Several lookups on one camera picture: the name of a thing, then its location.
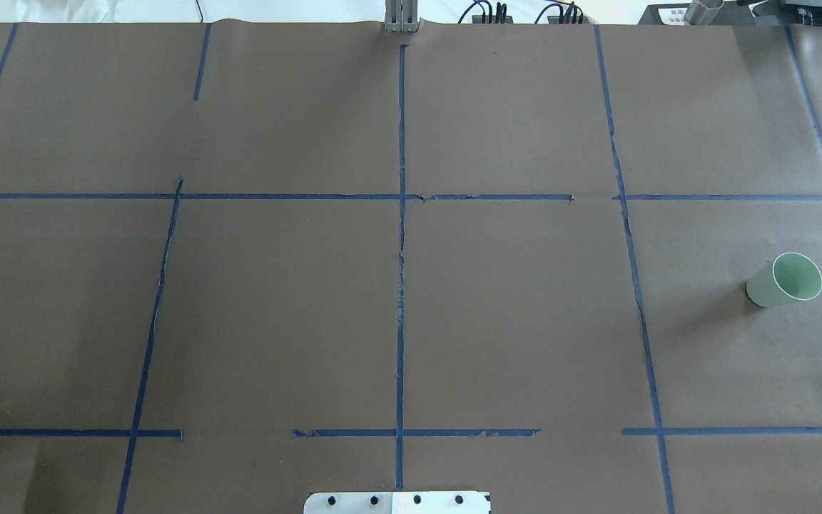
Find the green paper cup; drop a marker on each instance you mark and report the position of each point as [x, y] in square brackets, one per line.
[790, 278]

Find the aluminium frame post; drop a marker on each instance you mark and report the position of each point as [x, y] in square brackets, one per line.
[401, 16]

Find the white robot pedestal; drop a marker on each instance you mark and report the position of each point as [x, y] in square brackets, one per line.
[434, 501]

